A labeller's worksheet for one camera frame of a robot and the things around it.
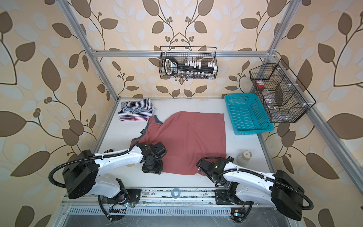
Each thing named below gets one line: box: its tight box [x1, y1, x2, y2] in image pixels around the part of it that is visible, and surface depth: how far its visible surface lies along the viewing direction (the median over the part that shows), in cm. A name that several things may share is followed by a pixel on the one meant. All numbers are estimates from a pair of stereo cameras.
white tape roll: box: [236, 150, 253, 167], surface depth 80 cm
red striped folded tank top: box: [119, 116, 151, 122], surface depth 105 cm
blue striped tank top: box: [117, 97, 156, 117], surface depth 107 cm
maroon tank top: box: [130, 110, 227, 176], surface depth 99 cm
